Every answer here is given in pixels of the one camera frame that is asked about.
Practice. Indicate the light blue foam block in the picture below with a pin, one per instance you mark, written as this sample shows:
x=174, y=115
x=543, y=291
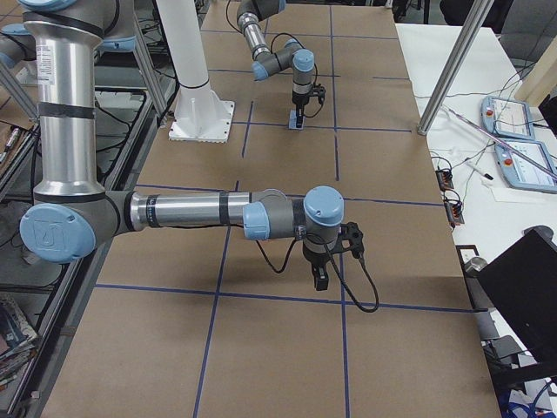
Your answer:
x=291, y=122

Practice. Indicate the lower orange connector block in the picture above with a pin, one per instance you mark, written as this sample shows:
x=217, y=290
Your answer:
x=454, y=212

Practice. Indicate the orange connector block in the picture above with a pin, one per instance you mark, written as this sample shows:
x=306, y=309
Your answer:
x=445, y=179
x=454, y=212

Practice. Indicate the upper orange connector block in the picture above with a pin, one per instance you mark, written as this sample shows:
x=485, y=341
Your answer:
x=445, y=179

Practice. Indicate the silver metal cylinder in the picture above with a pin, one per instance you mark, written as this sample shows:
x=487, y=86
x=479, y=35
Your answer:
x=474, y=266

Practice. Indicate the black marker pen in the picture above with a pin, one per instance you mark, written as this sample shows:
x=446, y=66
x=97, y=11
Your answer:
x=483, y=173

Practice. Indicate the upper teach pendant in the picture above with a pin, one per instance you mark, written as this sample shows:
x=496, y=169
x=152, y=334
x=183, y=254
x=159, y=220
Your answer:
x=506, y=118

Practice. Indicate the teach pendant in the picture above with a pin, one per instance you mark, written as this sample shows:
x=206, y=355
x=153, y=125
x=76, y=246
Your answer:
x=520, y=174
x=506, y=118

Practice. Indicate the black monitor back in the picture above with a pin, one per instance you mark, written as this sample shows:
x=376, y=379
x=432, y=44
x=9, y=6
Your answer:
x=521, y=284

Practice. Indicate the lower teach pendant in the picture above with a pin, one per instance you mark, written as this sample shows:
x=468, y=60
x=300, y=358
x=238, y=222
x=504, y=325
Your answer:
x=520, y=174

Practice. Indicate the stack of magazines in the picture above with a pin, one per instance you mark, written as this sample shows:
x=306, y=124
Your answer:
x=18, y=339

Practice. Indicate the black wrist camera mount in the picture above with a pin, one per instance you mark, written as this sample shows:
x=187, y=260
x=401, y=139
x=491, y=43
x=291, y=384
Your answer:
x=350, y=239

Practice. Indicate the white camera post with base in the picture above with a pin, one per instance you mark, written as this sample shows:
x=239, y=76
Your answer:
x=200, y=115

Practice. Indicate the aluminium frame post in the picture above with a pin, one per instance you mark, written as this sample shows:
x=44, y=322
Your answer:
x=468, y=33

